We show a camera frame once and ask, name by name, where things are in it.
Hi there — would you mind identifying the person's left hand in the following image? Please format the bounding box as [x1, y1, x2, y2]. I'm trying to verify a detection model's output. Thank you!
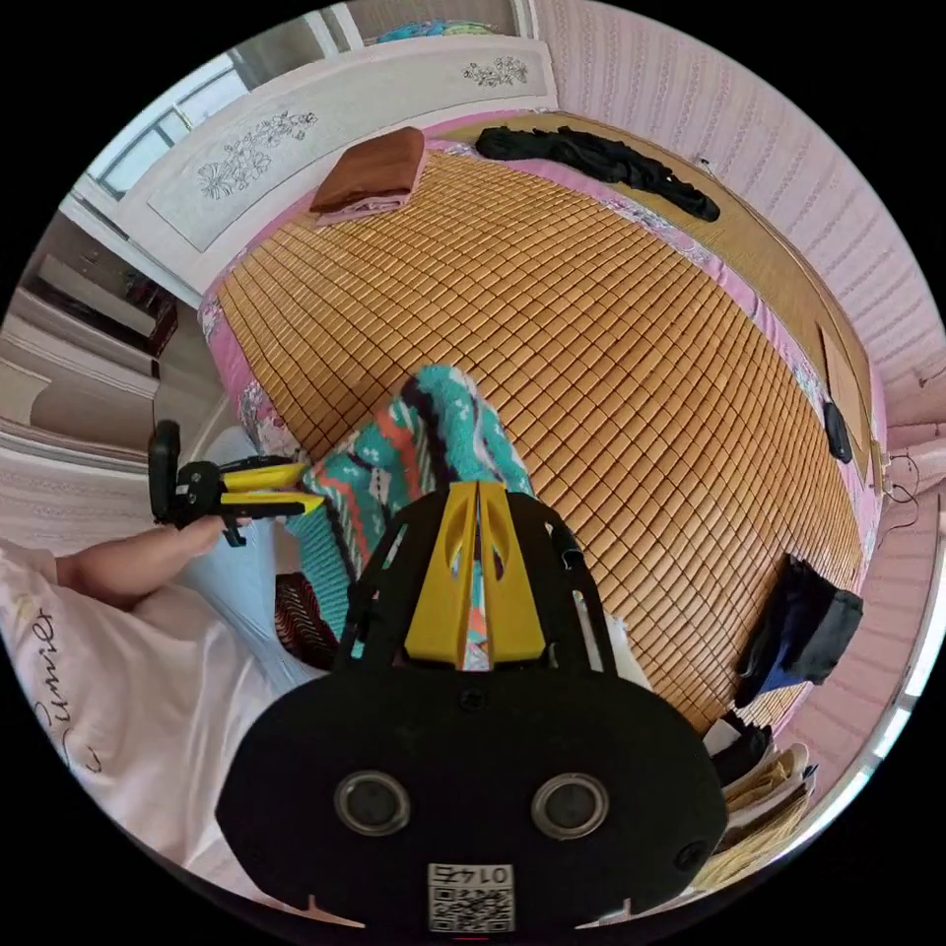
[170, 512, 242, 560]

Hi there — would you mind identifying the stack of folded cloths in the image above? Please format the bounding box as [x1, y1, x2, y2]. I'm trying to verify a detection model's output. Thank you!
[698, 708, 820, 892]

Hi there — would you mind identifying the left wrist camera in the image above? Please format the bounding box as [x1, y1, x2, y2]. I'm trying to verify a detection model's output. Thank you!
[147, 419, 183, 527]

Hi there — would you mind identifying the teal patterned wool sweater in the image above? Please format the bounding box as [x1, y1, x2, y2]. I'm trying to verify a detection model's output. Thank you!
[283, 363, 538, 671]

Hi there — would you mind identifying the white bedside cupboard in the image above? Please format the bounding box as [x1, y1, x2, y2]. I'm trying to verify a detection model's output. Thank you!
[0, 250, 182, 448]

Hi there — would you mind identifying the folded brown blanket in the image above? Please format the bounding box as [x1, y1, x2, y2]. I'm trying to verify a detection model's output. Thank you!
[308, 126, 429, 228]

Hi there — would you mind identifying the person's body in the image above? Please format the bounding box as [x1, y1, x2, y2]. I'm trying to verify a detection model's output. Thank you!
[0, 425, 334, 912]

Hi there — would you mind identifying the small black case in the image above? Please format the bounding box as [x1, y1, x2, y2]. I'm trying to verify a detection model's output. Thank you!
[822, 398, 855, 464]

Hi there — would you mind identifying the dark red striped slipper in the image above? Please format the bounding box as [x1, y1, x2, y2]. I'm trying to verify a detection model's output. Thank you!
[274, 573, 340, 670]

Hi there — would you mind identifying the black garment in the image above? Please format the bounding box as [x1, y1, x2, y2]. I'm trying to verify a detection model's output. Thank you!
[474, 125, 722, 223]

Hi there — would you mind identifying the window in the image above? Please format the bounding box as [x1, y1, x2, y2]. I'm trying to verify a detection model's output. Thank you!
[85, 45, 256, 201]

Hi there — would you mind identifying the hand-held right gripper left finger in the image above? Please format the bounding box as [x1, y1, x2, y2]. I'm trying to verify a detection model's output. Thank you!
[404, 481, 480, 668]

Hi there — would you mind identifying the pile of dark clothes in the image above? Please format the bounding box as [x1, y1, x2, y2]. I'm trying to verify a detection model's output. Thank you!
[734, 554, 865, 705]

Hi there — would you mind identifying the bed with bamboo mat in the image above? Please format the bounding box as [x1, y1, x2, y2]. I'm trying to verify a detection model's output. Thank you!
[58, 36, 890, 740]

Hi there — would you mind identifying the person's left forearm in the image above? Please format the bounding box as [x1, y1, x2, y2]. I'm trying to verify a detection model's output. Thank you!
[54, 525, 195, 615]

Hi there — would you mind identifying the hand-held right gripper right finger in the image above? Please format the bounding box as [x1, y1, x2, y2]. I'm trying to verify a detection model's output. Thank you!
[479, 481, 548, 671]

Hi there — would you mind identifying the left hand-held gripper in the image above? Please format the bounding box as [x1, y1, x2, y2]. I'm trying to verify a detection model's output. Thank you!
[170, 454, 326, 550]

